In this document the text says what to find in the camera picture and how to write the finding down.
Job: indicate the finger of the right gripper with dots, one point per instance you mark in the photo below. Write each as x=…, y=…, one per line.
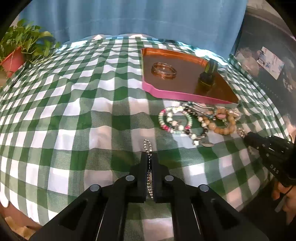
x=261, y=141

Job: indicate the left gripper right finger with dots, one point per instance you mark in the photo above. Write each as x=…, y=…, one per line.
x=160, y=188

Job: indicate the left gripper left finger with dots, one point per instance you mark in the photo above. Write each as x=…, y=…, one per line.
x=137, y=190

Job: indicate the copper pink jewelry tray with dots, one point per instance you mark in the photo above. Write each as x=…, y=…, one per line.
x=185, y=85

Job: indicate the person right hand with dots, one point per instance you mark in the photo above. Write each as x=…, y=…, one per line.
x=287, y=200

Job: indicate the green white checkered tablecloth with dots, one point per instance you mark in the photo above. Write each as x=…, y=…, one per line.
x=80, y=118

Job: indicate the clear plastic storage bin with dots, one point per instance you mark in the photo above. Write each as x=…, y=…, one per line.
x=266, y=50

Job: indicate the blue curtain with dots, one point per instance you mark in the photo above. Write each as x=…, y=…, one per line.
x=210, y=25

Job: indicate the potted green plant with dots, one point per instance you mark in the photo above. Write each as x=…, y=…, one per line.
x=25, y=43

